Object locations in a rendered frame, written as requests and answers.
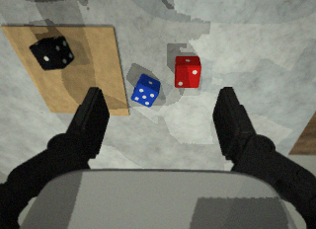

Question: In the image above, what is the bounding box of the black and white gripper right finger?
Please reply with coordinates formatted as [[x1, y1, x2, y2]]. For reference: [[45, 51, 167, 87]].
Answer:
[[212, 87, 316, 229]]

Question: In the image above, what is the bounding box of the black die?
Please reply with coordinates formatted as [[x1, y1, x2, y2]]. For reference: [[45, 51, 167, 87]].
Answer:
[[30, 37, 74, 70]]

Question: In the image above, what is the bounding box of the blue die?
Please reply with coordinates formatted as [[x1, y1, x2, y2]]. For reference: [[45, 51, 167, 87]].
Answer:
[[131, 74, 161, 108]]

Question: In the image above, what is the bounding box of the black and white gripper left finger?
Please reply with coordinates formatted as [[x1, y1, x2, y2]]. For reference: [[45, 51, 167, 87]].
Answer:
[[0, 87, 110, 229]]

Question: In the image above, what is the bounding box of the tan flat mat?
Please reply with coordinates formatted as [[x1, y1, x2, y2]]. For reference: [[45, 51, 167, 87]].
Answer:
[[1, 26, 129, 116]]

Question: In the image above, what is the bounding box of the red die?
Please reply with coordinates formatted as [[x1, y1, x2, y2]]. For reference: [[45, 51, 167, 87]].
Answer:
[[175, 56, 201, 88]]

